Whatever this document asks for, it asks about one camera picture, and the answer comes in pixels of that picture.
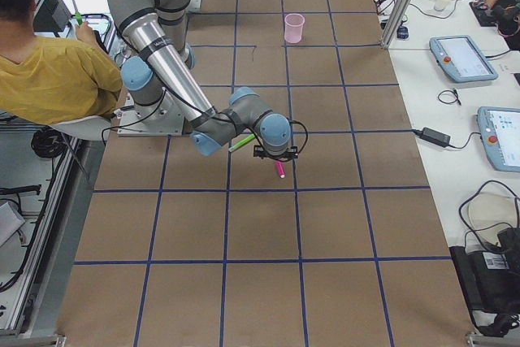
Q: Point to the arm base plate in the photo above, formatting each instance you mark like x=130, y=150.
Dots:
x=152, y=116

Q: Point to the person in yellow shirt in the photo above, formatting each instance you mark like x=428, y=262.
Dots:
x=49, y=80

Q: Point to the pink mesh cup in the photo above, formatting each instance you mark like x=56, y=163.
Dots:
x=293, y=24

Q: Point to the black power adapter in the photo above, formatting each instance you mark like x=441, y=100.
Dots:
x=432, y=136

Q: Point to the green pen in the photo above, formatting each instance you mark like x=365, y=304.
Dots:
x=241, y=143

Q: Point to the white chair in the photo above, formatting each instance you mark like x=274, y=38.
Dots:
x=91, y=128

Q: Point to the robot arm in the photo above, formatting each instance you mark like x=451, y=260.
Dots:
x=156, y=31

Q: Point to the teach pendant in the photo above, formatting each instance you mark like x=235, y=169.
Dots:
x=499, y=130
x=461, y=59

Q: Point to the white paper cup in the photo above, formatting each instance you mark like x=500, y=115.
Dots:
x=440, y=5

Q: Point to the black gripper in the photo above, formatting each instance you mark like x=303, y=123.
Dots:
x=277, y=158

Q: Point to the far teach pendant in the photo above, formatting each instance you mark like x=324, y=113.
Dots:
x=461, y=59

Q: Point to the pink pen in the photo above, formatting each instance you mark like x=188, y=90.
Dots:
x=280, y=169

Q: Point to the aluminium frame post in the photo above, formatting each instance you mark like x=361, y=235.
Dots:
x=400, y=1

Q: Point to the near teach pendant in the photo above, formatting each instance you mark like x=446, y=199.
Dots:
x=499, y=130

